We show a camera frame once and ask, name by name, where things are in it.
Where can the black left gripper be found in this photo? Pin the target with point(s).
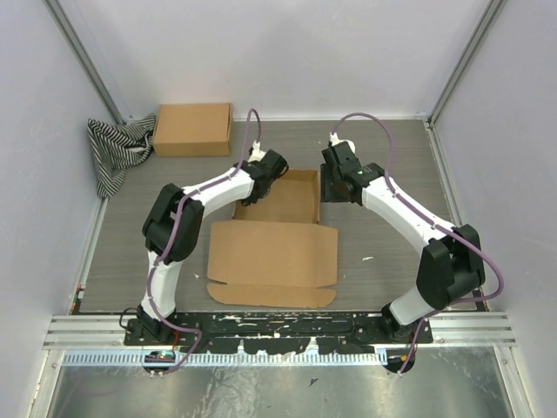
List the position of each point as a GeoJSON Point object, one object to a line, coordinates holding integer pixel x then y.
{"type": "Point", "coordinates": [250, 200]}

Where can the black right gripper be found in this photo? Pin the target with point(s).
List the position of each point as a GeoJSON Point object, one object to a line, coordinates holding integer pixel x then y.
{"type": "Point", "coordinates": [327, 195]}

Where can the brown cardboard box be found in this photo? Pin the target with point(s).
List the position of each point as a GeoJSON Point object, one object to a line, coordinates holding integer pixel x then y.
{"type": "Point", "coordinates": [193, 130]}
{"type": "Point", "coordinates": [276, 253]}

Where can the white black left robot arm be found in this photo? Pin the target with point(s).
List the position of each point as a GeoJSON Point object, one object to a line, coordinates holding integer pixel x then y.
{"type": "Point", "coordinates": [173, 225]}

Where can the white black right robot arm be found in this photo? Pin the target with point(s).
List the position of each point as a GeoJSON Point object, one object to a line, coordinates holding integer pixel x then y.
{"type": "Point", "coordinates": [448, 270]}

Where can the closed brown cardboard box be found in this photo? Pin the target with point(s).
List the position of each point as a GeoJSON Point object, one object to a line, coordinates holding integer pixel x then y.
{"type": "Point", "coordinates": [193, 130]}

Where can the striped black white cloth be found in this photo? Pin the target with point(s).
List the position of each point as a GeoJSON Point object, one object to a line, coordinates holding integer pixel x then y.
{"type": "Point", "coordinates": [117, 148]}

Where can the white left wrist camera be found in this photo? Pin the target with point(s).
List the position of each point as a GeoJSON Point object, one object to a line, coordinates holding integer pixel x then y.
{"type": "Point", "coordinates": [257, 150]}

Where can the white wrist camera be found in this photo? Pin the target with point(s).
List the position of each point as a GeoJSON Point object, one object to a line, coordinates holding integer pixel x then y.
{"type": "Point", "coordinates": [257, 150]}
{"type": "Point", "coordinates": [335, 140]}

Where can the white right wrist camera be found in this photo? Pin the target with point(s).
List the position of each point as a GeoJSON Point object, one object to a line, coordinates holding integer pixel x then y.
{"type": "Point", "coordinates": [335, 140]}

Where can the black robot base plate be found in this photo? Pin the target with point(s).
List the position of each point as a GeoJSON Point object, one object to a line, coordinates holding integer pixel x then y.
{"type": "Point", "coordinates": [334, 332]}

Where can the slotted aluminium cable duct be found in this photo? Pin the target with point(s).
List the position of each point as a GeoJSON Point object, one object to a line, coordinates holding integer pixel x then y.
{"type": "Point", "coordinates": [166, 358]}

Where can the aluminium front frame rail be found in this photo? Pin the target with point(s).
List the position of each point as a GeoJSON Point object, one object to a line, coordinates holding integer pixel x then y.
{"type": "Point", "coordinates": [449, 329]}

